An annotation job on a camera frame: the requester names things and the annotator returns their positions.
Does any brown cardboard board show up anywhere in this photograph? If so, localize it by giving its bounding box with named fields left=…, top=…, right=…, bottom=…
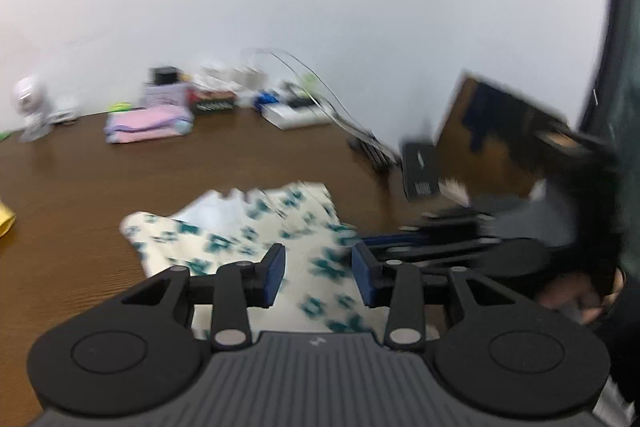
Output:
left=436, top=72, right=568, bottom=197

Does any cream green-flower garment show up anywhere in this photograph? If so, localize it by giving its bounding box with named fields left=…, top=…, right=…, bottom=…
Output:
left=120, top=182, right=388, bottom=337

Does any white power strip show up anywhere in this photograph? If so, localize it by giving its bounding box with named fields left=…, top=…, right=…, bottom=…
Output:
left=262, top=103, right=332, bottom=130

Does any green tissue pack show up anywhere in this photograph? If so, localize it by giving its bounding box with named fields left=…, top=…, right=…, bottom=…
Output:
left=108, top=102, right=132, bottom=113

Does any dark tissue box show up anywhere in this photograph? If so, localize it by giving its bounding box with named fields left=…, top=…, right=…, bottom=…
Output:
left=190, top=65, right=241, bottom=115

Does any person right hand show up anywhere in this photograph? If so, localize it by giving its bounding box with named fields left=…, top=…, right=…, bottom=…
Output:
left=537, top=269, right=626, bottom=324

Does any black phone stand clamp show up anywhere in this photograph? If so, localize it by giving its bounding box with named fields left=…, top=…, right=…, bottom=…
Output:
left=347, top=131, right=400, bottom=176

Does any white round robot figurine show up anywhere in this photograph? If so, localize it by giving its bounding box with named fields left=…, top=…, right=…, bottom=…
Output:
left=12, top=76, right=52, bottom=143

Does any lavender tin box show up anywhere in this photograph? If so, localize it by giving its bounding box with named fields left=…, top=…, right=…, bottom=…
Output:
left=140, top=82, right=190, bottom=107

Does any white charger plug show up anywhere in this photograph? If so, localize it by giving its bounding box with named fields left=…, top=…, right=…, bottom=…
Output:
left=233, top=67, right=268, bottom=108

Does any blue toy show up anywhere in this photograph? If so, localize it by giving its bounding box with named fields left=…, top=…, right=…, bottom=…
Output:
left=253, top=91, right=279, bottom=113

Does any pink blue purple-trimmed garment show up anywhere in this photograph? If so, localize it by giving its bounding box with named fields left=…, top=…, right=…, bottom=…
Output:
left=104, top=105, right=193, bottom=144

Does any white charging cable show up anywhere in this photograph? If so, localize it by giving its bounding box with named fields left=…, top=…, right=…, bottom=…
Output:
left=242, top=48, right=381, bottom=143

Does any black wireless charger phone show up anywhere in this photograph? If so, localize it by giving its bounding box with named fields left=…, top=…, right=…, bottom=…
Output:
left=401, top=142, right=439, bottom=200

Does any white small device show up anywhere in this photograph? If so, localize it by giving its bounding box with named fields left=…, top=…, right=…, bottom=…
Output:
left=49, top=98, right=80, bottom=124

